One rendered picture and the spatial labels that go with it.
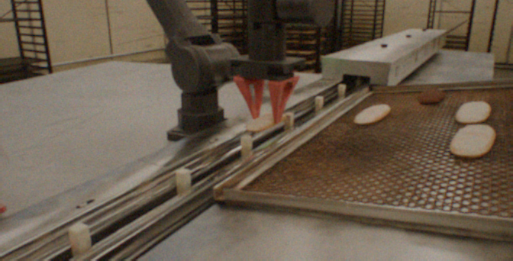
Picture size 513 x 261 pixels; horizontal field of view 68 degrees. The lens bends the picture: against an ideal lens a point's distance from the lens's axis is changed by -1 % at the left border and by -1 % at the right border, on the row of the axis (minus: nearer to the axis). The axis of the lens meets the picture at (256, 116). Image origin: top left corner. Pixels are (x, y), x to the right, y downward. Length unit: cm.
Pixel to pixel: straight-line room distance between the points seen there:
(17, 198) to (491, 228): 53
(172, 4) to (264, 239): 52
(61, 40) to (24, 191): 498
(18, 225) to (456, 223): 37
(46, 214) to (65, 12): 519
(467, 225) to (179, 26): 55
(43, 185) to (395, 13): 734
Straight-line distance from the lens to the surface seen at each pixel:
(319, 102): 81
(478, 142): 43
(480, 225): 28
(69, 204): 45
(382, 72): 100
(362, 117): 56
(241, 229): 31
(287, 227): 30
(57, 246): 41
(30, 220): 44
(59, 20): 554
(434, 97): 66
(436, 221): 29
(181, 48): 66
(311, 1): 51
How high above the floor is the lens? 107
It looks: 17 degrees down
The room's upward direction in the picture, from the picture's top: straight up
